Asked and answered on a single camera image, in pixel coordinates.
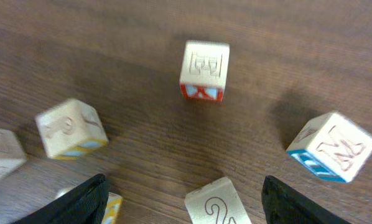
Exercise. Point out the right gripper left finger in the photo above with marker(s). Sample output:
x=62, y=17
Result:
x=85, y=204

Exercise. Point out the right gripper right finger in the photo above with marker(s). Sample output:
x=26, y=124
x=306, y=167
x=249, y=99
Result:
x=284, y=205

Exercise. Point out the wooden block baseball red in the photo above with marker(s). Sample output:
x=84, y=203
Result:
x=113, y=207

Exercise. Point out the wooden block blue B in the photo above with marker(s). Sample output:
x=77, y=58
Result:
x=216, y=203

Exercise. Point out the plain wooden block yellow edge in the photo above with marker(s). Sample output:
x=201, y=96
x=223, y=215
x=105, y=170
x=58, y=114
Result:
x=70, y=130

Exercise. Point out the wooden block blue side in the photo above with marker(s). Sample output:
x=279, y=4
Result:
x=332, y=147

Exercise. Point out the wooden block centre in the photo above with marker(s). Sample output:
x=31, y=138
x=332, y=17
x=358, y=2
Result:
x=12, y=155

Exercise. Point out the wooden block red X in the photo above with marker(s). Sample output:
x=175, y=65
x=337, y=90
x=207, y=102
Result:
x=204, y=70

